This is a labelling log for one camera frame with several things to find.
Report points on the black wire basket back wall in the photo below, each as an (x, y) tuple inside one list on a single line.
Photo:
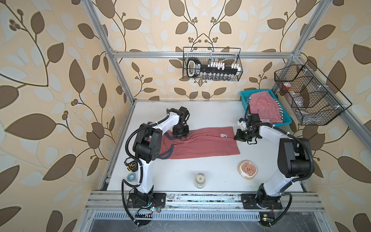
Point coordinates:
[(226, 55)]

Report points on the black wire basket right wall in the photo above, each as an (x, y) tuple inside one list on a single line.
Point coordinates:
[(315, 98)]

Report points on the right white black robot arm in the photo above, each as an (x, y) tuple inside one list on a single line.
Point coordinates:
[(295, 161)]

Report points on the teal plastic basket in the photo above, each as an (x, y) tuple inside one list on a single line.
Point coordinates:
[(245, 94)]

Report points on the black wire basket wall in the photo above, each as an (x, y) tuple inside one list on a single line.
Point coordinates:
[(315, 98), (226, 55)]

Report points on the beige round container pink lid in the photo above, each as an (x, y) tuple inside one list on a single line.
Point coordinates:
[(247, 169)]

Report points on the small clear jar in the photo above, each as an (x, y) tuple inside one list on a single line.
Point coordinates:
[(200, 180)]

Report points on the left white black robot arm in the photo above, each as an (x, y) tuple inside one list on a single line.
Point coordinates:
[(144, 146)]

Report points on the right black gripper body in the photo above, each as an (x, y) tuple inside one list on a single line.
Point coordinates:
[(244, 135)]

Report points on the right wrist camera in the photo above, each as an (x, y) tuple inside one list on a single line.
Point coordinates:
[(242, 124)]

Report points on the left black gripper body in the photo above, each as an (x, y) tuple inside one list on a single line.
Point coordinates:
[(181, 130)]

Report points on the blue tape roll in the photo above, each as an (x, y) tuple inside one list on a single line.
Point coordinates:
[(131, 177)]

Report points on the striped red white tank top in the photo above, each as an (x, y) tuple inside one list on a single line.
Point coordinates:
[(268, 108)]

